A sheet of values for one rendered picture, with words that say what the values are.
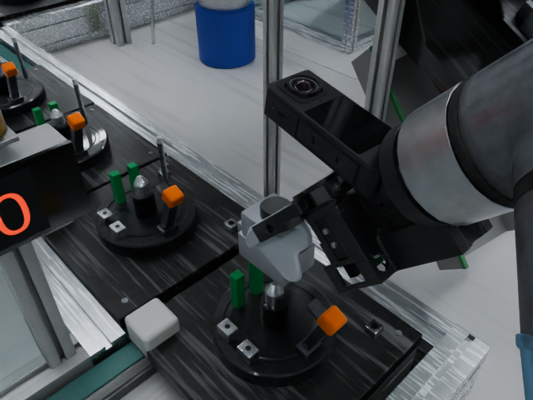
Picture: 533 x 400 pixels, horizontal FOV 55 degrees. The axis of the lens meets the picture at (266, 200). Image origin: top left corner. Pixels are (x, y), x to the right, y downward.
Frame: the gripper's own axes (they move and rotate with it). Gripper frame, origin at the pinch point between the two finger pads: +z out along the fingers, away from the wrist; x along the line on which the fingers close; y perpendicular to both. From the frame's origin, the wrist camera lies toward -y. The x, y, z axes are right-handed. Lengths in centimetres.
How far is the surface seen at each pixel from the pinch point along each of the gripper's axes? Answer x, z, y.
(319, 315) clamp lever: -0.4, 0.9, 10.1
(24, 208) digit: -18.1, 0.3, -10.7
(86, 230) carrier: -7.7, 31.7, -11.5
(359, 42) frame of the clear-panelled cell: 89, 57, -27
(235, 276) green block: -1.8, 9.5, 3.5
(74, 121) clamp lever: -1.1, 31.7, -26.4
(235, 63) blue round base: 56, 67, -38
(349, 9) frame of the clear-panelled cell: 85, 51, -35
